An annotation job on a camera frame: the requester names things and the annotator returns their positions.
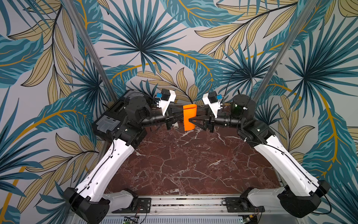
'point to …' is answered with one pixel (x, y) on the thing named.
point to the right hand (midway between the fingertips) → (190, 115)
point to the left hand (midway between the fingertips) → (187, 113)
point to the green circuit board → (127, 222)
